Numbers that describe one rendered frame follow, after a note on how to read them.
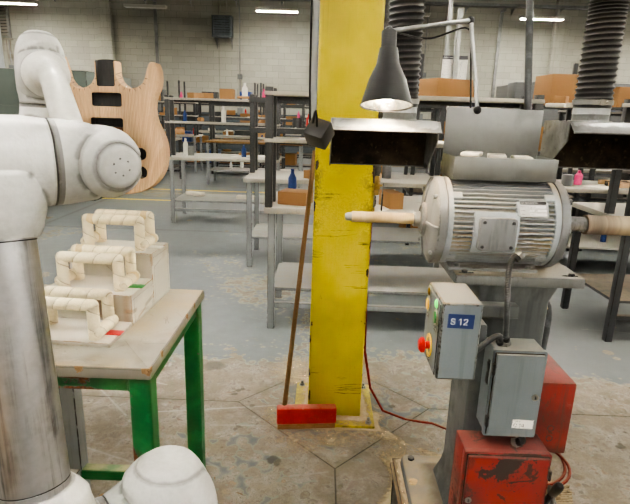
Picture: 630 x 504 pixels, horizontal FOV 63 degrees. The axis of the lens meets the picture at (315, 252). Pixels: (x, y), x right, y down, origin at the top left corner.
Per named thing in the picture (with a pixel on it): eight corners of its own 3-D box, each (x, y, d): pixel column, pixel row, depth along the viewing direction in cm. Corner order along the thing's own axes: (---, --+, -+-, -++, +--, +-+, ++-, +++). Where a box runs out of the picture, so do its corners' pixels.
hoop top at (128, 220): (146, 225, 164) (145, 215, 163) (142, 227, 161) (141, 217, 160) (85, 222, 165) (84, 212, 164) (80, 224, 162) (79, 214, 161)
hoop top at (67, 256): (126, 263, 151) (125, 252, 150) (121, 266, 148) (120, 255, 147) (59, 259, 152) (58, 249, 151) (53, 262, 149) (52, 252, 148)
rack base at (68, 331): (133, 325, 150) (133, 321, 150) (110, 348, 135) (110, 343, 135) (42, 320, 151) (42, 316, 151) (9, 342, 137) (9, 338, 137)
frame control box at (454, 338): (501, 364, 148) (512, 278, 141) (529, 404, 128) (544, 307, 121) (415, 360, 149) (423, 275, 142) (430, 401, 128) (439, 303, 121)
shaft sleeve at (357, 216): (413, 225, 151) (411, 222, 154) (414, 214, 150) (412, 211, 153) (351, 223, 151) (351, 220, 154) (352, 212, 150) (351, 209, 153)
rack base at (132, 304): (154, 305, 165) (153, 278, 163) (134, 325, 150) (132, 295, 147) (71, 300, 167) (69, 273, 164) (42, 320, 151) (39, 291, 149)
